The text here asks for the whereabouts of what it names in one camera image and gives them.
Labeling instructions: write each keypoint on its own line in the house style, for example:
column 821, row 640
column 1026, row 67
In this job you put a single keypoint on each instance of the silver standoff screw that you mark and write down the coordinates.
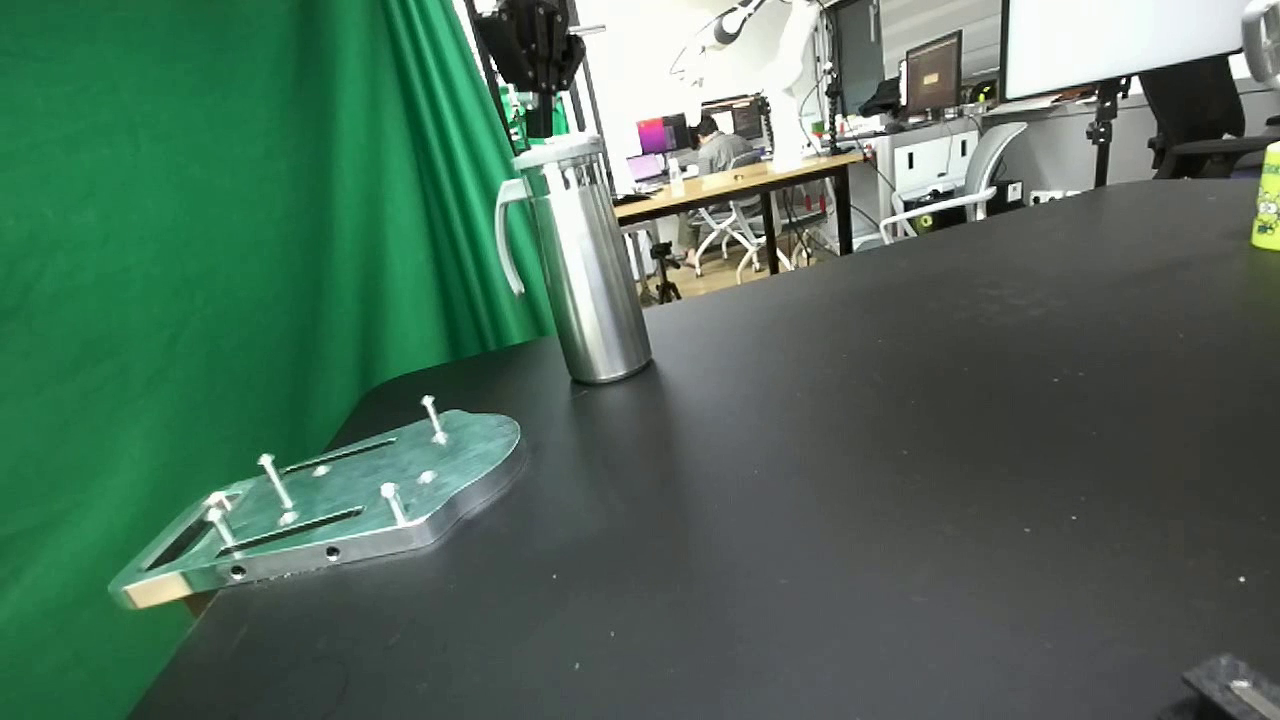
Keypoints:
column 278, row 488
column 217, row 523
column 432, row 423
column 393, row 507

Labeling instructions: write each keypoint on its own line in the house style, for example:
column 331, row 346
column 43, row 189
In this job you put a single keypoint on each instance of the lime green mug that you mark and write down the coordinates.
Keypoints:
column 1271, row 200

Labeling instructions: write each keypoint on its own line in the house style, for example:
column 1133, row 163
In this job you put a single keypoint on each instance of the pink screen laptop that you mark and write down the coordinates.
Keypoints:
column 654, row 132

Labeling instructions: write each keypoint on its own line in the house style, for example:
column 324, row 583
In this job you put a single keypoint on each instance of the silver metal bottle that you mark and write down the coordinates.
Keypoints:
column 594, row 282

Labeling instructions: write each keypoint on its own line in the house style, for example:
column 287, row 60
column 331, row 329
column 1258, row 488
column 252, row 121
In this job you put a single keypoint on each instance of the white screen monitor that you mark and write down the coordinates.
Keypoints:
column 1123, row 40

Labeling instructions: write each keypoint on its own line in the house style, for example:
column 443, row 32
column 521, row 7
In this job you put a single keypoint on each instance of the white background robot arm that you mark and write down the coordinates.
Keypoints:
column 747, row 24

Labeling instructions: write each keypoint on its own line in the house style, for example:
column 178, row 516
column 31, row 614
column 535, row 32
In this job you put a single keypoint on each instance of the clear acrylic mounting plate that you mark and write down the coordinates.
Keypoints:
column 345, row 512

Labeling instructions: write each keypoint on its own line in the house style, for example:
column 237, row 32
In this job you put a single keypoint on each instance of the black monitor stand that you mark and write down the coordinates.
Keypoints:
column 1106, row 132

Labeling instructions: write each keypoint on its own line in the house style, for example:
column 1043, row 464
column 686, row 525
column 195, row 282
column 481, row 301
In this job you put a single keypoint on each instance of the wooden top lab table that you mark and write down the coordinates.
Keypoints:
column 735, row 183

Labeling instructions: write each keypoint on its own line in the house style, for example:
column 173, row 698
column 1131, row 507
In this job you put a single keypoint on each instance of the black flat metal piece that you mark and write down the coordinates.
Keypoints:
column 1233, row 686

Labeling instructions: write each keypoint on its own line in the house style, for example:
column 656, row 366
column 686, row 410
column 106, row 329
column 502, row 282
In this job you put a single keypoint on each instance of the black office chair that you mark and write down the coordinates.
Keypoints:
column 1192, row 113

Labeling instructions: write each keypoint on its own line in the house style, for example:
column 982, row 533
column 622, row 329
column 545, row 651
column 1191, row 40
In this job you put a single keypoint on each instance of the brown screen monitor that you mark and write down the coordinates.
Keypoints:
column 934, row 72

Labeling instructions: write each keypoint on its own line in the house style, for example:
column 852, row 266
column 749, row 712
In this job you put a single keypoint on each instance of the green backdrop curtain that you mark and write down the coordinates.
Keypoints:
column 202, row 227

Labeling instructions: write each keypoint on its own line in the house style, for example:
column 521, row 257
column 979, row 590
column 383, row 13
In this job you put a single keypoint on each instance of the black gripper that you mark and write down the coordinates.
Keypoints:
column 535, row 40

